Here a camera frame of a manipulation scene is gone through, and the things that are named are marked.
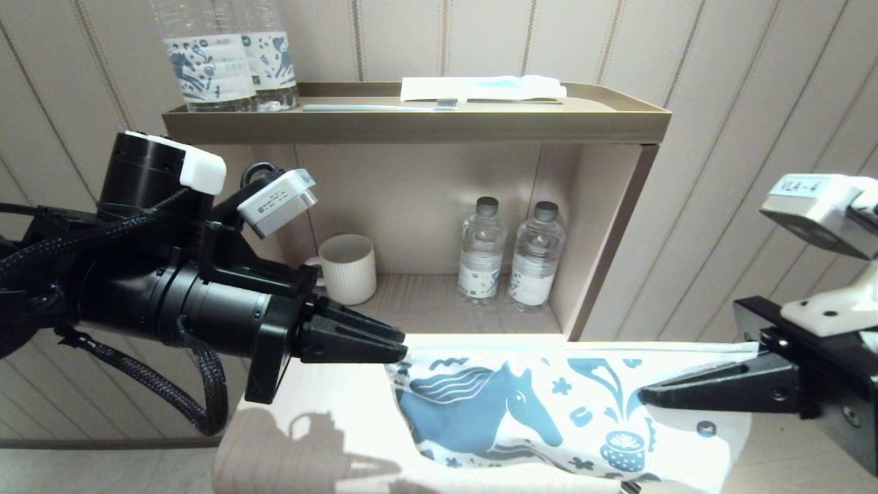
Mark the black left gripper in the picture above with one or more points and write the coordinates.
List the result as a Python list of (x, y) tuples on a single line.
[(219, 315)]

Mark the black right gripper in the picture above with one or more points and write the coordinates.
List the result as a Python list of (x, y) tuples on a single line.
[(844, 384)]

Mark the white blue horse pouch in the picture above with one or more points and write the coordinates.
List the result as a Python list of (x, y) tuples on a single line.
[(549, 412)]

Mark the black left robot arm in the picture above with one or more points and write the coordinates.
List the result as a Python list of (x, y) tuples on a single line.
[(130, 178)]

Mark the white ribbed ceramic mug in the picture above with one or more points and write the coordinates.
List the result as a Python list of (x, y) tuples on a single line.
[(350, 271)]

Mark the black caster wheel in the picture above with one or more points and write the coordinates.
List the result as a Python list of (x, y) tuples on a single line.
[(629, 487)]

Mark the beige wooden shelf cabinet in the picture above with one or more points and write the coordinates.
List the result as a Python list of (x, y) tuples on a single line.
[(411, 199)]

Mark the small clear water bottle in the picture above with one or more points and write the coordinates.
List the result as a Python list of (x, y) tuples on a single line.
[(480, 261), (536, 267)]

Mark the pale blue toothbrush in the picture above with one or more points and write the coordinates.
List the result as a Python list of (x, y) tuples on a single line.
[(370, 107)]

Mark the white blue toothpaste packet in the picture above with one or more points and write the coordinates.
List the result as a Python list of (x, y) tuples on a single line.
[(480, 88)]

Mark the large clear water bottle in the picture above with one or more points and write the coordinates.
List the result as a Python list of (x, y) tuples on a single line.
[(274, 62), (209, 68)]

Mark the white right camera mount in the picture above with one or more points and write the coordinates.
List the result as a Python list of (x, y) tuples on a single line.
[(837, 309)]

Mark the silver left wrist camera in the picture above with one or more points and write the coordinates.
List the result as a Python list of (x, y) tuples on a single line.
[(278, 202)]

